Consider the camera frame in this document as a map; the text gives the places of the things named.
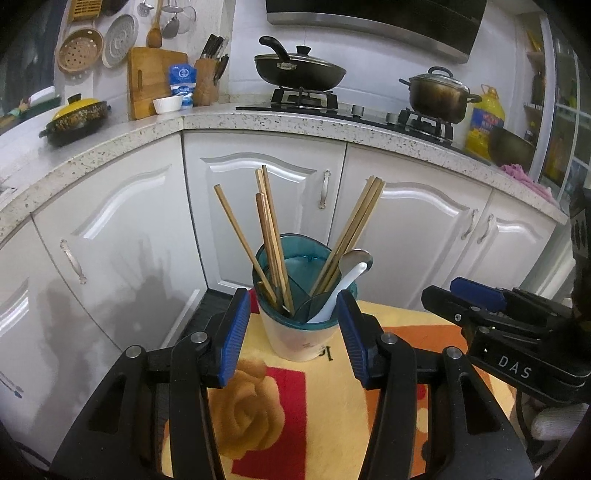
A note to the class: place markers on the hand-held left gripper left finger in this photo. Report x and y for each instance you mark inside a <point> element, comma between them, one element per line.
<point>233,337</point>

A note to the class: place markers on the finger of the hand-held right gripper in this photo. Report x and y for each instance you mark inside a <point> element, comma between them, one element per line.
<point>455,309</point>
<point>480,293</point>

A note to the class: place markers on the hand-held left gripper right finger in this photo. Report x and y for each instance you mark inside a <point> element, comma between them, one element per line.
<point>353,341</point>

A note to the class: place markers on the white ceramic spoon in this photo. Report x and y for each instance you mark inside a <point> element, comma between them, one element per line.
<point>341,288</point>

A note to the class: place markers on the cream and teal utensil holder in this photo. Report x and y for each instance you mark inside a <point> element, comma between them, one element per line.
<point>295,341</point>

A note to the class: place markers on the metal spoon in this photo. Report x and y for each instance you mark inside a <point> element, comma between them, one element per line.
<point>355,259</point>

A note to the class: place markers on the bunch of wooden chopsticks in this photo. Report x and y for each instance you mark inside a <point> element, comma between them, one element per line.
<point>269,230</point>

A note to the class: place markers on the person's right hand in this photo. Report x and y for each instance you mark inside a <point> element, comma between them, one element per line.
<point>556,422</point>

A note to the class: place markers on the white cabinet door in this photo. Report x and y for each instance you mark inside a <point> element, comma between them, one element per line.
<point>415,240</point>
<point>521,258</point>
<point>138,230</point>
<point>55,369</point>
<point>304,221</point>

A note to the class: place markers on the floral printed tablecloth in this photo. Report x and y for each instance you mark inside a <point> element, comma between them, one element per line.
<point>277,415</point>

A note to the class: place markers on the pink cloth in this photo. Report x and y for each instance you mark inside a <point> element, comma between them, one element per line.
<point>526,177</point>

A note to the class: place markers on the dark metal bowl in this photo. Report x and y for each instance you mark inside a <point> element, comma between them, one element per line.
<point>510,147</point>

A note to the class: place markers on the yellow oil bottle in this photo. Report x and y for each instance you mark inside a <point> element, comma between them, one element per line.
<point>482,124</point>

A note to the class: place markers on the glass door cabinet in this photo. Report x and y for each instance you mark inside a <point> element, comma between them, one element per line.
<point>565,115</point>

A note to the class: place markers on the brown pot with lid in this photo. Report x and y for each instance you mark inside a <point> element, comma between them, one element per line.
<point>438,99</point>

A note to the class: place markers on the speckled kitchen countertop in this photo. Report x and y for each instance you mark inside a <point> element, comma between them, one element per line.
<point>277,121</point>

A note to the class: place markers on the black gas stove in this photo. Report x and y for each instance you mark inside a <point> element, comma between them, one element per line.
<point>323,110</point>

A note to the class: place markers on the small white bowl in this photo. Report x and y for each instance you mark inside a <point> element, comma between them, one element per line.
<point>167,105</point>

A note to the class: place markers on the wooden knife block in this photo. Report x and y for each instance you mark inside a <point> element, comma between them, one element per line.
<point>205,85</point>

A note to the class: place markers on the blue packet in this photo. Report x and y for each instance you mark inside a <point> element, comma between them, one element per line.
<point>182,83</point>

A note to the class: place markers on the yellow and black casserole pot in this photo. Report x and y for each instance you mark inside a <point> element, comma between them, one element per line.
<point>76,121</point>

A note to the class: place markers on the wooden cutting board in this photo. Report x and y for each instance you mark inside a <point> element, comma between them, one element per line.
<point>147,78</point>

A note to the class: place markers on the black wok with lid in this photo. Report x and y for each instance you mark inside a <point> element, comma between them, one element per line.
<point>300,71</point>

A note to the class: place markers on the black range hood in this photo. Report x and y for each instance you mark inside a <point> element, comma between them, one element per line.
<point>369,23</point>

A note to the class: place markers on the green plastic tray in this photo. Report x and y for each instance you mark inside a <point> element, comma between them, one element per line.
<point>44,102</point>

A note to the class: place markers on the wooden spatula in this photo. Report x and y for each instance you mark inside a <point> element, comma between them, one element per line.
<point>154,37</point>

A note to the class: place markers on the metal skimmer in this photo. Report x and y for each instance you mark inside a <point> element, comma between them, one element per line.
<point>170,27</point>

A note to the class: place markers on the grey round steamer plate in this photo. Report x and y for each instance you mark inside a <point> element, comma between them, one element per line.
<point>120,41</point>

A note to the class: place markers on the metal strainer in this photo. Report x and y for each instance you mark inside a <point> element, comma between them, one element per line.
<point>183,21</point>

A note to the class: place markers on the bamboo steamer basket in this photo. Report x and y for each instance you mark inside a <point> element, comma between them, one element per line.
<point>79,51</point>

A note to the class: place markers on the metal ladle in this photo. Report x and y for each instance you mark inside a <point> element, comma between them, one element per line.
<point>145,9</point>

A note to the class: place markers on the dark hanging pan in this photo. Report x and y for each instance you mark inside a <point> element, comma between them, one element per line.
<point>115,5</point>

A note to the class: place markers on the yellow plastic rack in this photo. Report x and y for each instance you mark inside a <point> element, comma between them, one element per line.
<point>85,10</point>

